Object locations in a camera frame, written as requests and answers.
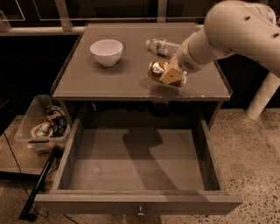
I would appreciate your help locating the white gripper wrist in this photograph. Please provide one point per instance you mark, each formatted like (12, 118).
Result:
(185, 60)

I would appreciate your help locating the crushed orange soda can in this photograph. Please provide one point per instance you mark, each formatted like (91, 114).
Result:
(157, 68)

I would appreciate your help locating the clear plastic storage bin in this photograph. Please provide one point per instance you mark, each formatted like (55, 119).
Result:
(36, 114)

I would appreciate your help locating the white plate in bin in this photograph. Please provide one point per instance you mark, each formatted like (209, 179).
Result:
(42, 130)

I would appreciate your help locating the grey cabinet with counter top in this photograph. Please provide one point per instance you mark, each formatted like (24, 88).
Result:
(82, 78)

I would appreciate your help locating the colourful snack bags in bin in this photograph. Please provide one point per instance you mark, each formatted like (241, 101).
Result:
(56, 117)

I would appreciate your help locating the metal drawer knob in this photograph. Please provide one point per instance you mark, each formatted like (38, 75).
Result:
(140, 212)

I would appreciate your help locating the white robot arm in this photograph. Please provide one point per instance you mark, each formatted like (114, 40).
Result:
(232, 27)

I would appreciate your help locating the white ceramic bowl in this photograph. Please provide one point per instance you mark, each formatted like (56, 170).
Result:
(107, 52)

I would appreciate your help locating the clear plastic water bottle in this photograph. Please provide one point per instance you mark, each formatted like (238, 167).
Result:
(162, 47)

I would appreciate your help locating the metal window railing frame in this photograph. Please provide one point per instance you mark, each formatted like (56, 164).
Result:
(59, 17)

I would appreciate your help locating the open grey top drawer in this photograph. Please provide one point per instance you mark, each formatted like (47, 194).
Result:
(116, 170)

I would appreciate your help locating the black floor stand bar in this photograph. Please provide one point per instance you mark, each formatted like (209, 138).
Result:
(25, 214)

